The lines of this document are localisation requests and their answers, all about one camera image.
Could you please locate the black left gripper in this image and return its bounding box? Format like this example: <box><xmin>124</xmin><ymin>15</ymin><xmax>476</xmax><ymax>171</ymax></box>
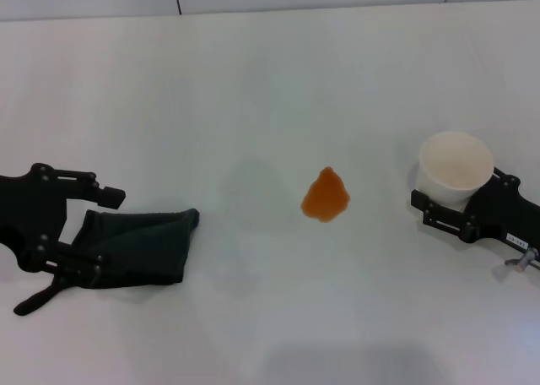
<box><xmin>0</xmin><ymin>162</ymin><xmax>127</xmax><ymax>289</ymax></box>

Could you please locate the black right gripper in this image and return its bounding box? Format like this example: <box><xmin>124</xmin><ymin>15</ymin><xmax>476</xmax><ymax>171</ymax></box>
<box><xmin>410</xmin><ymin>168</ymin><xmax>540</xmax><ymax>251</ymax></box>

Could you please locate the white paper cup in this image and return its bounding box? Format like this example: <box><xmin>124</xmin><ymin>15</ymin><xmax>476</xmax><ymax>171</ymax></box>
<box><xmin>418</xmin><ymin>130</ymin><xmax>494</xmax><ymax>211</ymax></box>

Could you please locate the dark rag with strap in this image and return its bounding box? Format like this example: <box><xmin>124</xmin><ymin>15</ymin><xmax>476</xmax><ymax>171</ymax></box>
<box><xmin>13</xmin><ymin>207</ymin><xmax>201</xmax><ymax>317</ymax></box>

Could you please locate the silver right wrist connector plug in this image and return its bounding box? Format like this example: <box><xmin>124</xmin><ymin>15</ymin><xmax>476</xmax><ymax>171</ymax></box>
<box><xmin>505</xmin><ymin>247</ymin><xmax>540</xmax><ymax>274</ymax></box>

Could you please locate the orange brown liquid puddle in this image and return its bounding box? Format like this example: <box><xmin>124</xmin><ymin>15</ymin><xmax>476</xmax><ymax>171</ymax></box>
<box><xmin>300</xmin><ymin>165</ymin><xmax>352</xmax><ymax>225</ymax></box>

